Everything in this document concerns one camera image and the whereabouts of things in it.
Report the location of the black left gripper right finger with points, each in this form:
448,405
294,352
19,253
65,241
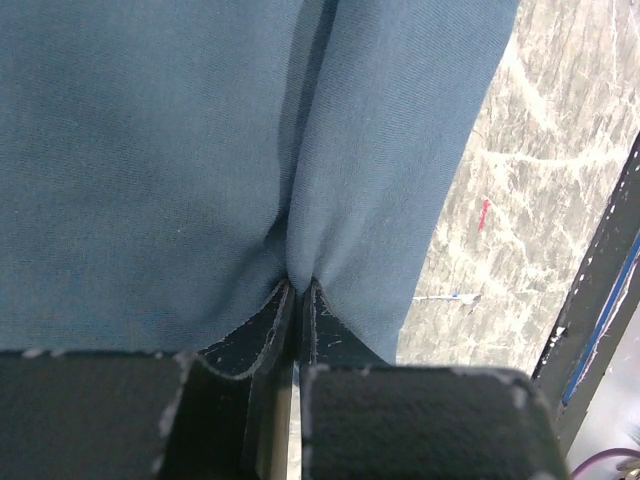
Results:
362,418

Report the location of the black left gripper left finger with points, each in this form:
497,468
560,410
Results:
218,413

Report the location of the blue-grey t-shirt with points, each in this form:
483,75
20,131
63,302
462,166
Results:
165,163

